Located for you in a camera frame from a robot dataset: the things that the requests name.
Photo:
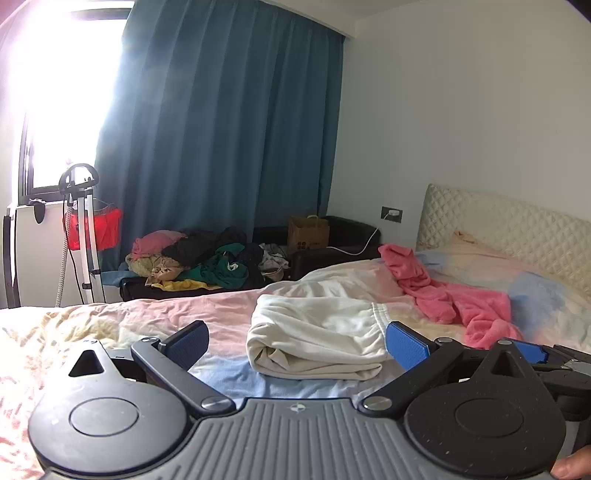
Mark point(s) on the dark sofa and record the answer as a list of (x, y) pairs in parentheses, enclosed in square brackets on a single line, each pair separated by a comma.
[(351, 230)]

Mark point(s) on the quilted cream headboard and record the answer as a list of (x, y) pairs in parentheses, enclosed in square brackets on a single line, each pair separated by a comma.
[(508, 221)]

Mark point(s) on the black oval object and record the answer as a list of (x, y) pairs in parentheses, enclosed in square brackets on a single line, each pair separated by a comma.
[(39, 212)]

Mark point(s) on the pile of mixed clothes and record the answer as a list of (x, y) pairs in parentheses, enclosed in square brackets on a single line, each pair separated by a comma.
[(217, 267)]

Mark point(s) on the person's right hand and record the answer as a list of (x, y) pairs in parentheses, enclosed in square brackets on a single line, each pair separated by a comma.
[(575, 466)]

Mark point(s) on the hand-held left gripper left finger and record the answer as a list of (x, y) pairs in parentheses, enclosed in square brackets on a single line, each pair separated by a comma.
[(189, 344)]

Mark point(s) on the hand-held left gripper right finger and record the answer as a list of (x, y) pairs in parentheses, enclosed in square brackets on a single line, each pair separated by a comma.
[(408, 346)]

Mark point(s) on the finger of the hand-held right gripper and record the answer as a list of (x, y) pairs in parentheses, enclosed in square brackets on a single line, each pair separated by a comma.
[(538, 353), (568, 381)]

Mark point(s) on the pink towel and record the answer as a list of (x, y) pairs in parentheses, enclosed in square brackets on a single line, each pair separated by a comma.
[(461, 304)]

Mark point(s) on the garment steamer stand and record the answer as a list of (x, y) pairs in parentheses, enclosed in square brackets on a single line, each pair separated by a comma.
[(85, 230)]

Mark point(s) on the brown cardboard box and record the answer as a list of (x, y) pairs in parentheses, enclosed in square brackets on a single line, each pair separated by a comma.
[(307, 235)]

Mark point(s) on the pastel bed blanket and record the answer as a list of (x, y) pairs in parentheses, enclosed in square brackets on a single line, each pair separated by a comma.
[(138, 314)]

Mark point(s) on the blue curtain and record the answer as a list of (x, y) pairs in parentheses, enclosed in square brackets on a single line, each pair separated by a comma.
[(221, 115)]

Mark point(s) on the cream pants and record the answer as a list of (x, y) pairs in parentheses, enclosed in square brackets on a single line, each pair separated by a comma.
[(314, 332)]

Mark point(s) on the dark framed window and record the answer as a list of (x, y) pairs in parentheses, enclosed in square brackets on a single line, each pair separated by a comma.
[(60, 69)]

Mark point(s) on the red garment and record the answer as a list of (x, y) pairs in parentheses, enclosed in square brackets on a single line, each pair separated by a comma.
[(108, 228)]

